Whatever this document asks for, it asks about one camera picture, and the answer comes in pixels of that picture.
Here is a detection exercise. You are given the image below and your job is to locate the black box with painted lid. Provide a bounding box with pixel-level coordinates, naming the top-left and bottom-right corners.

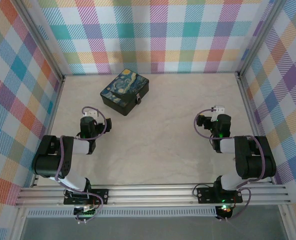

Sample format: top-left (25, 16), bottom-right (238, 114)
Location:
top-left (99, 67), bottom-right (150, 117)

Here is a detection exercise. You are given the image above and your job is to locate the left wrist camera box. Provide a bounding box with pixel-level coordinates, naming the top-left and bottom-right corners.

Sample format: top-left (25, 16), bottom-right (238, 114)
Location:
top-left (84, 107), bottom-right (99, 117)

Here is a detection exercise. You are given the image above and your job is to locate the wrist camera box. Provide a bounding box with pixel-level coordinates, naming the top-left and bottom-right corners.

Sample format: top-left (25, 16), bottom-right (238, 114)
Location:
top-left (84, 107), bottom-right (99, 117)
top-left (211, 104), bottom-right (225, 123)

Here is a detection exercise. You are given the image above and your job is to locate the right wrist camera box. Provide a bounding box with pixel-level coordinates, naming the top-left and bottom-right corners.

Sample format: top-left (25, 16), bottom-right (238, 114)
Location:
top-left (211, 104), bottom-right (225, 123)

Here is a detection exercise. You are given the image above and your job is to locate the aluminium side rail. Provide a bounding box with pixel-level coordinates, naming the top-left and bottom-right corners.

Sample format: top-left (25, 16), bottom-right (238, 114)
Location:
top-left (236, 73), bottom-right (275, 185)

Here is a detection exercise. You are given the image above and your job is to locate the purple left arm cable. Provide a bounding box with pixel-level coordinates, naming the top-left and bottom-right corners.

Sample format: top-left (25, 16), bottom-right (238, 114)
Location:
top-left (55, 106), bottom-right (108, 225)

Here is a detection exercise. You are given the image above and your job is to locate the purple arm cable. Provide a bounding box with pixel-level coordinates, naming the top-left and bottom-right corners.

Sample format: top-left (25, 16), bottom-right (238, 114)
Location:
top-left (193, 106), bottom-right (266, 223)
top-left (55, 106), bottom-right (108, 225)

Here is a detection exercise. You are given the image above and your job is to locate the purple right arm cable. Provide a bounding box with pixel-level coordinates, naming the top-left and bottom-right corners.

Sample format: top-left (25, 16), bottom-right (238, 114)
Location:
top-left (193, 106), bottom-right (266, 223)

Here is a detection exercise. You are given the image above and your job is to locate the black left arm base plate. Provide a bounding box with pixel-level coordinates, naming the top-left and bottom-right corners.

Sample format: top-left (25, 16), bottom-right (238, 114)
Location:
top-left (63, 188), bottom-right (109, 206)

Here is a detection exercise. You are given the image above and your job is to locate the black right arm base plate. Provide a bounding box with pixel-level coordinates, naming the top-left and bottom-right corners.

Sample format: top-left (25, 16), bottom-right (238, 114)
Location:
top-left (197, 186), bottom-right (243, 205)

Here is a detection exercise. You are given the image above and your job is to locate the long aluminium base rail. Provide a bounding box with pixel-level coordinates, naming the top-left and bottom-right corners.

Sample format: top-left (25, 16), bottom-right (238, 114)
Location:
top-left (15, 183), bottom-right (292, 207)

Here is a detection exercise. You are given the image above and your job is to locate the aluminium frame post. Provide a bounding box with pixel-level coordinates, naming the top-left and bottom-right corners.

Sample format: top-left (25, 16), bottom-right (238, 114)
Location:
top-left (236, 0), bottom-right (288, 80)
top-left (14, 0), bottom-right (66, 81)

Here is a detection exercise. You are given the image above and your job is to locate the grey slotted cable duct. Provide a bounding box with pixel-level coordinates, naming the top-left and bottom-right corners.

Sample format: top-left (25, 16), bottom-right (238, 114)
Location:
top-left (26, 206), bottom-right (218, 218)

